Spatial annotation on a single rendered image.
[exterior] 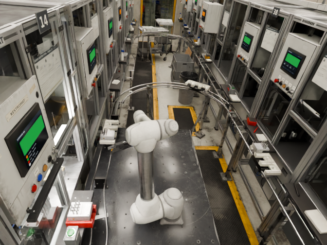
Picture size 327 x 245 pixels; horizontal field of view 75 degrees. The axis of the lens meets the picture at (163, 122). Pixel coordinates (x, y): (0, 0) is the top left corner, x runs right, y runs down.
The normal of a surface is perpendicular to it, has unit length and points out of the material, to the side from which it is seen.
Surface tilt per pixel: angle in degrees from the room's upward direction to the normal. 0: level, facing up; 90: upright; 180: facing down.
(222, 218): 0
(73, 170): 0
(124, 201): 0
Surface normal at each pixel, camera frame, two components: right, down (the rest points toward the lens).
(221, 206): 0.08, -0.82
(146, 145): 0.35, 0.44
